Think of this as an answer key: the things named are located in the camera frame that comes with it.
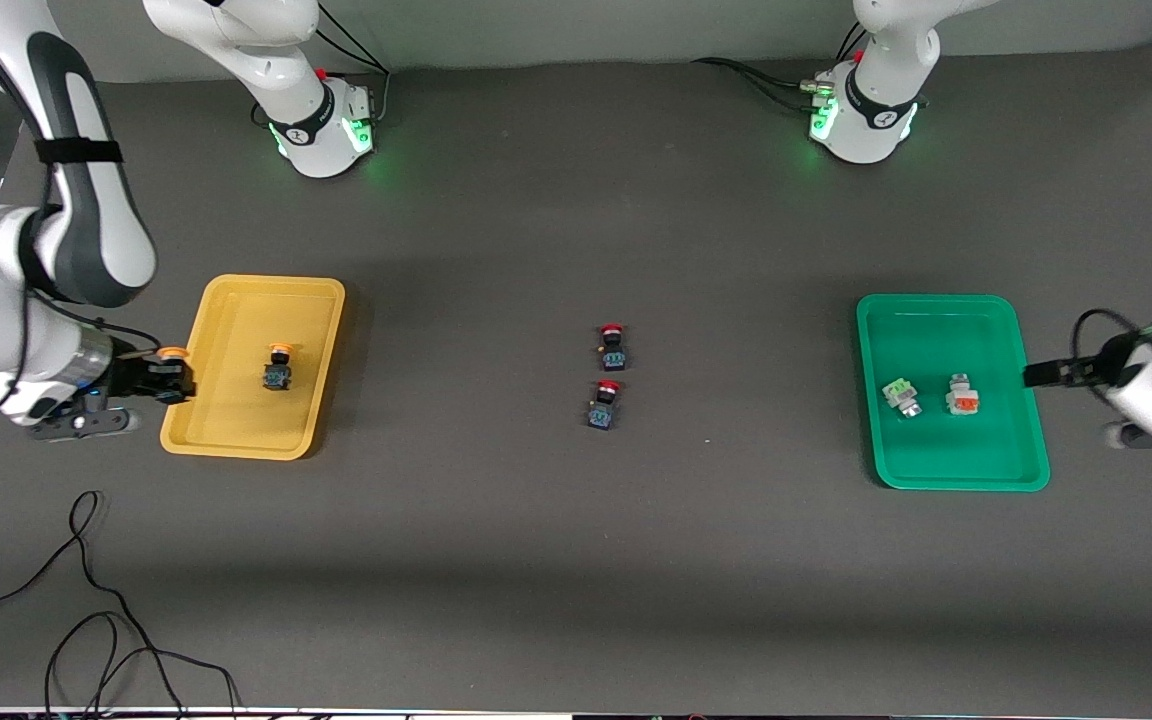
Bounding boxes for button switch with orange block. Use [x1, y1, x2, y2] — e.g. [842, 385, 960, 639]
[944, 373, 982, 417]

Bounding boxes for button switch with green block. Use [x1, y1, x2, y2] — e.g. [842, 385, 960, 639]
[881, 376, 923, 418]

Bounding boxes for yellow plastic tray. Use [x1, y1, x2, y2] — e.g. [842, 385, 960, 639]
[160, 274, 347, 461]

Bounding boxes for green plastic tray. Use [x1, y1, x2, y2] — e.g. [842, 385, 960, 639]
[856, 293, 1051, 492]

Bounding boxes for dark grey table mat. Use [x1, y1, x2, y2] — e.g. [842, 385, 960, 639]
[0, 45, 1152, 716]

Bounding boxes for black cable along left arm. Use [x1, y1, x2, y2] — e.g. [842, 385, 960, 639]
[1073, 308, 1147, 386]

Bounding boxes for loose black cable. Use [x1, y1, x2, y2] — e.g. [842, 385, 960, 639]
[0, 490, 242, 719]

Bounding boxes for black right arm base cables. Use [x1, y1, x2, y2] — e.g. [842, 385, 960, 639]
[311, 5, 392, 126]

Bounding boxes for black arm base cables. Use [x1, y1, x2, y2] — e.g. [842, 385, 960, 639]
[311, 5, 392, 126]
[691, 57, 832, 111]

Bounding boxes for red push button switch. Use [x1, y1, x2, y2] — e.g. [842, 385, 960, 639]
[586, 379, 623, 431]
[596, 322, 632, 372]

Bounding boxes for black left arm base cables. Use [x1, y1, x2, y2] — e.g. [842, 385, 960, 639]
[691, 57, 832, 111]

